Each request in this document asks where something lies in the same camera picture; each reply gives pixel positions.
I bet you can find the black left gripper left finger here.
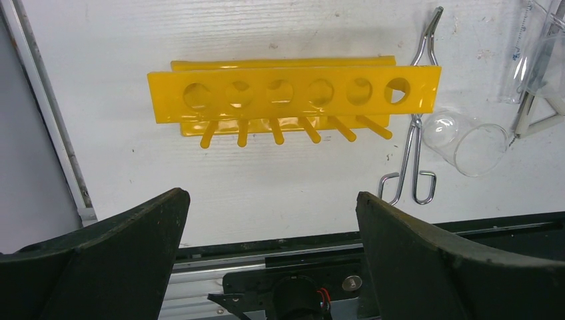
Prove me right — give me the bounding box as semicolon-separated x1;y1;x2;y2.
1;188;191;319

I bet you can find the small glass beaker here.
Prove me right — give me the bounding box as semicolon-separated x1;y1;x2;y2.
422;110;509;177

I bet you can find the yellow test tube rack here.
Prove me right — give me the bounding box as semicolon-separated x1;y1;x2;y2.
147;56;442;149

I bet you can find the blue funnel on stem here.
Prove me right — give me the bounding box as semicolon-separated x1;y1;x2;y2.
498;1;564;103

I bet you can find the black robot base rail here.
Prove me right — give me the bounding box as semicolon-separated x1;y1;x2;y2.
159;212;564;319

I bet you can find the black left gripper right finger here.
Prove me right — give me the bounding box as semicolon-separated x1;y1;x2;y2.
356;191;564;319

